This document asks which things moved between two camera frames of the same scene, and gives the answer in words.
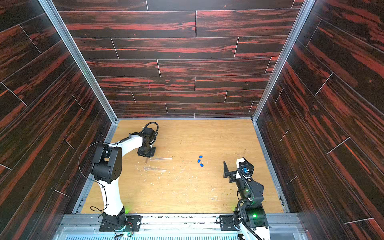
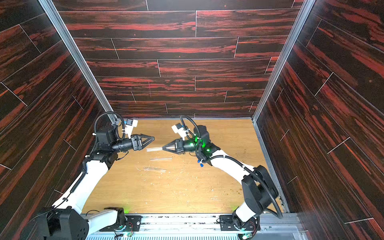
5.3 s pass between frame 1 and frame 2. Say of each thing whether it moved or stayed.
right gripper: moved
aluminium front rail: stayed
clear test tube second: stayed
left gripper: moved
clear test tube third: stayed
